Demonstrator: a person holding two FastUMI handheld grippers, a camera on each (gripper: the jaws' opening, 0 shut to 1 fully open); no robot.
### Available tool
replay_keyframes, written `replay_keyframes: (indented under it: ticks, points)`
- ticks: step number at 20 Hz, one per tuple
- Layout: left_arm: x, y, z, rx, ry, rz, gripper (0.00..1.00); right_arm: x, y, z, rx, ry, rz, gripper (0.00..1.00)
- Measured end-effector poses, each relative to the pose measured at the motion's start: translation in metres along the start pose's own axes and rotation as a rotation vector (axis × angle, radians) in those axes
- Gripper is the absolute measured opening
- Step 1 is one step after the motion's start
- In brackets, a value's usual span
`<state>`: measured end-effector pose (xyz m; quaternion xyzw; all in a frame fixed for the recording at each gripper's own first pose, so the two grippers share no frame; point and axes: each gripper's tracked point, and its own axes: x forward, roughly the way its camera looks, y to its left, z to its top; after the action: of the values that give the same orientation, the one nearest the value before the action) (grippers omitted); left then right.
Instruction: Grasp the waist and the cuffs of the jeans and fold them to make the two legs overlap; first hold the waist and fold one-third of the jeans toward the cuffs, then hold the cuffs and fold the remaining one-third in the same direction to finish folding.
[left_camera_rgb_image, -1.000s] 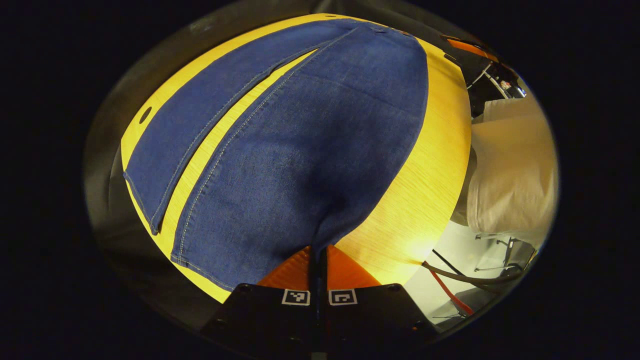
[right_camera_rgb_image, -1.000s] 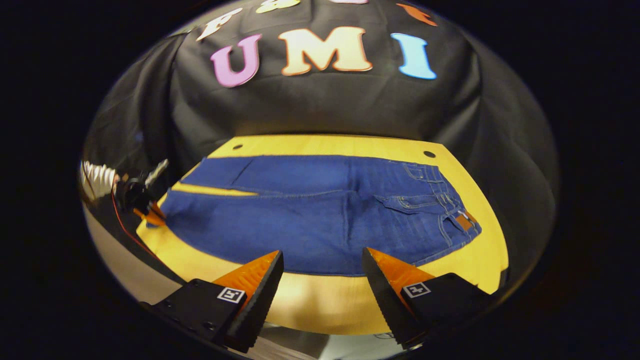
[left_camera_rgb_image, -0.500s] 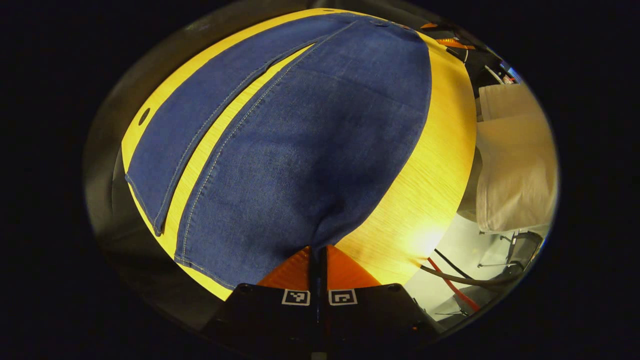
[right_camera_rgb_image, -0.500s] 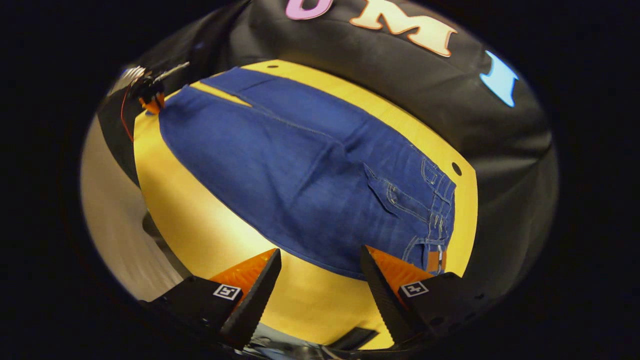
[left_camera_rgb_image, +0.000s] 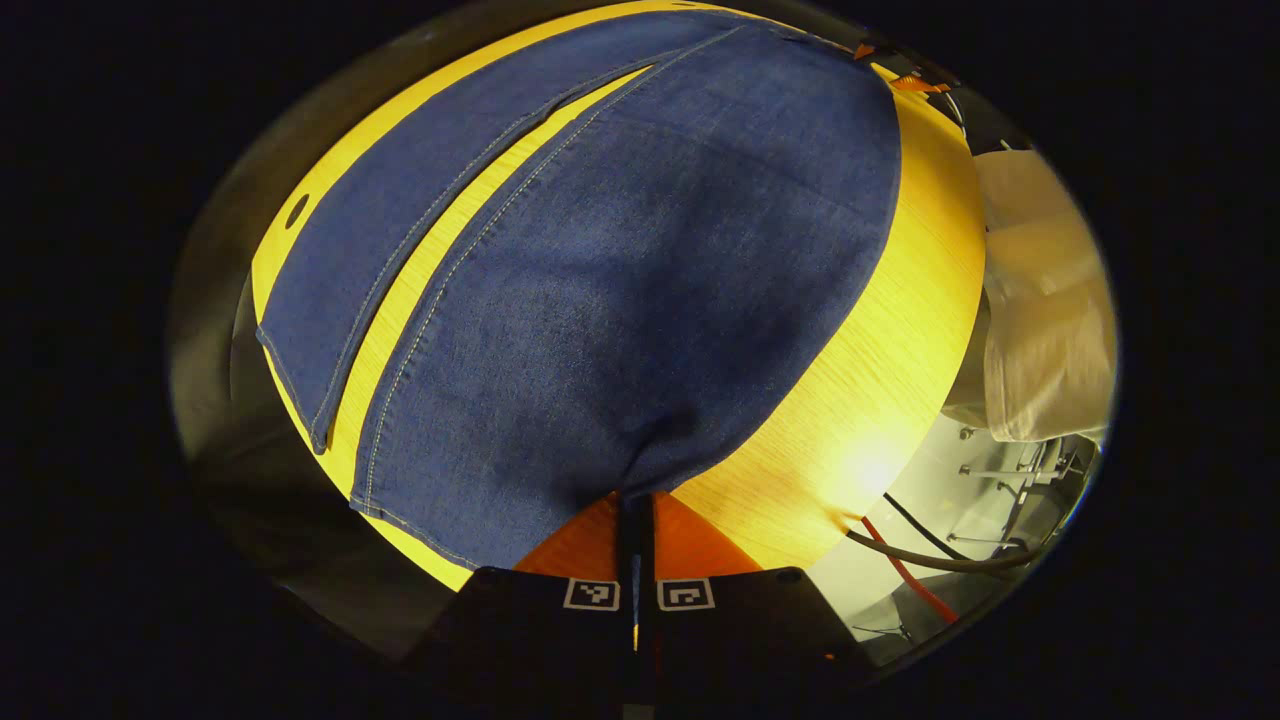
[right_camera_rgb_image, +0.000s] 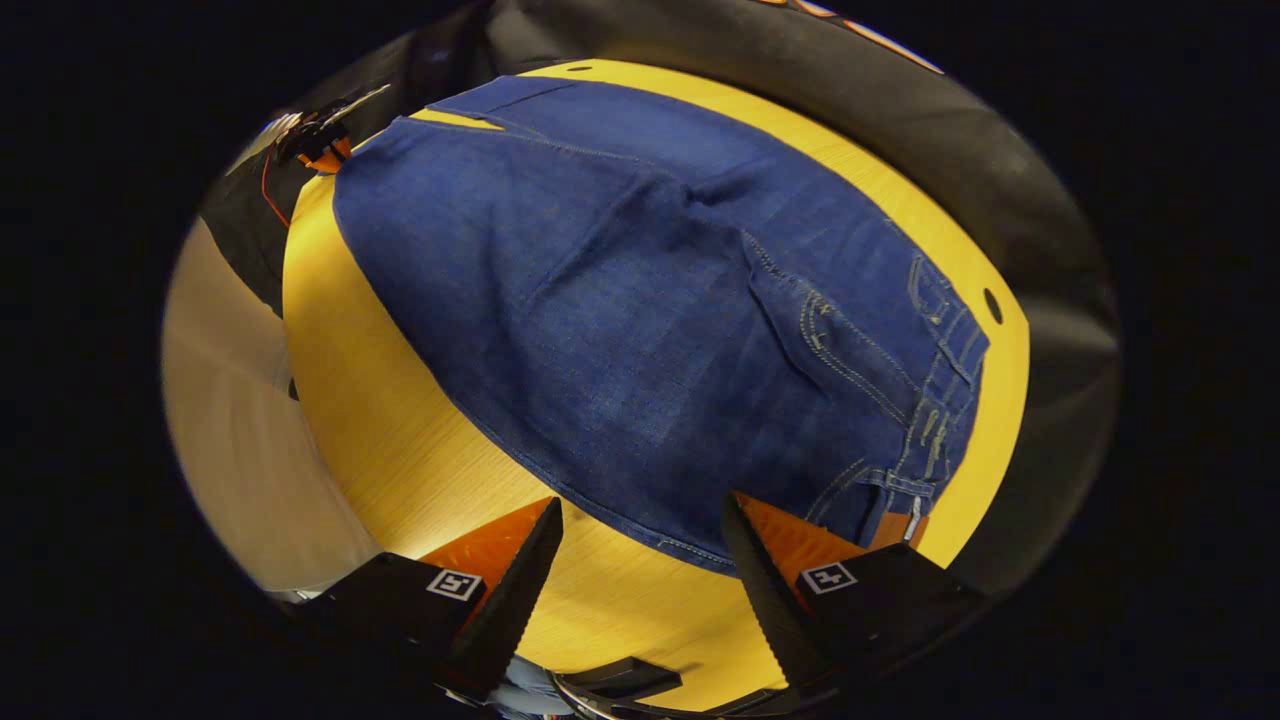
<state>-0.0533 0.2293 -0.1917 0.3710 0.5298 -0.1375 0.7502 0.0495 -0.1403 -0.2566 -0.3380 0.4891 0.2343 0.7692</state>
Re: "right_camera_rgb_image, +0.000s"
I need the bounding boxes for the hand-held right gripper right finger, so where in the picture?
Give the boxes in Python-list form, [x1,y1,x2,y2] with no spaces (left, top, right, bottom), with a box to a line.
[722,490,987,691]

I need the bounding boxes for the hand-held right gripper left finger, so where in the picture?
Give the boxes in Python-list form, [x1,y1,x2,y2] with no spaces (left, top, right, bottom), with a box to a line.
[300,497,565,701]

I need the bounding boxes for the blue denim jeans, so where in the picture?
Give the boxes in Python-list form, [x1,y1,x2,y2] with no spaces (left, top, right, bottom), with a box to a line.
[333,75,992,579]

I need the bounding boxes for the black backdrop cloth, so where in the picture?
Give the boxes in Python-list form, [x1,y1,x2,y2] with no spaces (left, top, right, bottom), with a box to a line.
[198,0,1123,601]

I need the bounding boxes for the thin red cable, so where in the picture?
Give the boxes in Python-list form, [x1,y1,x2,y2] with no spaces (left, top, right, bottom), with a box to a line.
[261,152,292,230]

